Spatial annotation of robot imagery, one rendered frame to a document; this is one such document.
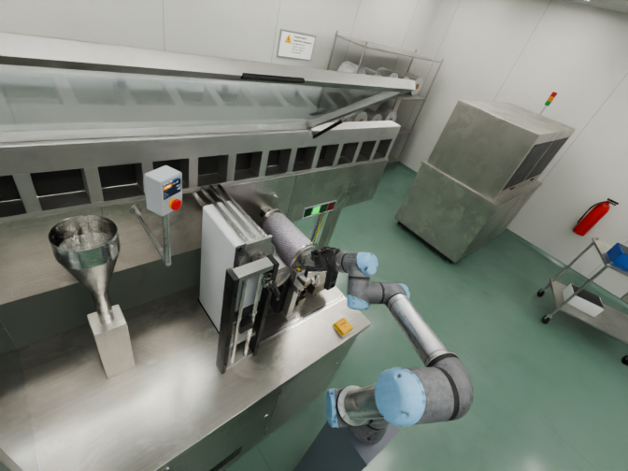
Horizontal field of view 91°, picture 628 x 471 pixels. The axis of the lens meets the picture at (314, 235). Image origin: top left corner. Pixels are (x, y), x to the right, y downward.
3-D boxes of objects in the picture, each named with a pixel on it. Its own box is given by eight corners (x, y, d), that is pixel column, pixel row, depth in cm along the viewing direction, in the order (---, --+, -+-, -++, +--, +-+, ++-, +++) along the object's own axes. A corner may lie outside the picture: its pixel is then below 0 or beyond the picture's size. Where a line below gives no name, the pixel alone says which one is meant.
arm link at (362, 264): (363, 277, 100) (364, 250, 101) (339, 275, 108) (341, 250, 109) (378, 278, 105) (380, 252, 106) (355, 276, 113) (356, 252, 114)
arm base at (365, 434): (392, 428, 121) (403, 418, 115) (366, 453, 111) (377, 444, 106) (365, 394, 129) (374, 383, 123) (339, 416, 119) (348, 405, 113)
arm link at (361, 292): (382, 310, 104) (383, 278, 105) (351, 310, 101) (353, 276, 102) (371, 307, 111) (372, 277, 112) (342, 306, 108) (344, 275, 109)
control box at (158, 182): (167, 220, 76) (165, 184, 70) (146, 208, 77) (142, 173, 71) (188, 207, 81) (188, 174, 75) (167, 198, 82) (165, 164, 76)
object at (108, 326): (101, 390, 106) (61, 276, 72) (90, 357, 114) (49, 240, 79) (145, 368, 115) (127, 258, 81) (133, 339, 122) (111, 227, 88)
